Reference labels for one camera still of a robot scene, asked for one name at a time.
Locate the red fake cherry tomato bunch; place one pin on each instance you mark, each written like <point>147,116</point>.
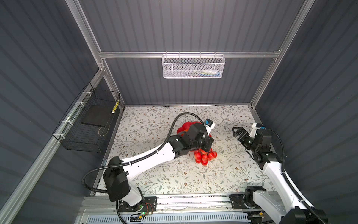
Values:
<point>204,157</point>

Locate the white wire mesh basket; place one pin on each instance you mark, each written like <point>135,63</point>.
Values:
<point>175,65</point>

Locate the black wire mesh basket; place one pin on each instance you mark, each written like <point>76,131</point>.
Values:
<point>88,125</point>

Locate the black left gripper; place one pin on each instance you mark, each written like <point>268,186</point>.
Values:
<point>208,140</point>

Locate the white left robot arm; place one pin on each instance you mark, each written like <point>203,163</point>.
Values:
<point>118,180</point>

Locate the black foam pad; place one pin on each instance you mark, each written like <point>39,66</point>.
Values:
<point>99,116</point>

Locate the markers in white basket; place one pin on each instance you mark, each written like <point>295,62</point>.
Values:
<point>204,74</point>

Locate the red flower-shaped fruit bowl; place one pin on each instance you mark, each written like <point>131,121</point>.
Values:
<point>186,127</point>

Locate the yellow marker pen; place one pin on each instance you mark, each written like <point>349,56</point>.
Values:
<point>115,107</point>

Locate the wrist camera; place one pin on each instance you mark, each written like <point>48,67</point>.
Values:
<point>255,127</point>
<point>209,125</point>

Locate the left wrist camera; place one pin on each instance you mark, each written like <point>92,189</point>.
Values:
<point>209,125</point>

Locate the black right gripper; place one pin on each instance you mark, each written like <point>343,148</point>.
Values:
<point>242,130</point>

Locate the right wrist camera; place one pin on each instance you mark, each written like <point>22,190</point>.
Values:
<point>255,127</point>

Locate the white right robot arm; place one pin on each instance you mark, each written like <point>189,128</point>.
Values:
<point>295,208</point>

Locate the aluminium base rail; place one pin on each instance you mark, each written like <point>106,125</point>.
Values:
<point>216,208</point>

